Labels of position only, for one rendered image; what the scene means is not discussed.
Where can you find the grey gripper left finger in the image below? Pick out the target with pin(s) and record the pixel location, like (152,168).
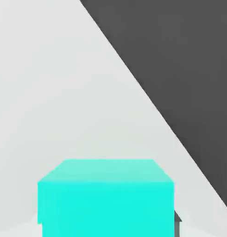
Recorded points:
(39,231)

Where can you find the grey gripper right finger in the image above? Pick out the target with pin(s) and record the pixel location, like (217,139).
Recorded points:
(177,225)

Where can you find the small cyan cube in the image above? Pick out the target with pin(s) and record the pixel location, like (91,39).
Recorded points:
(106,203)

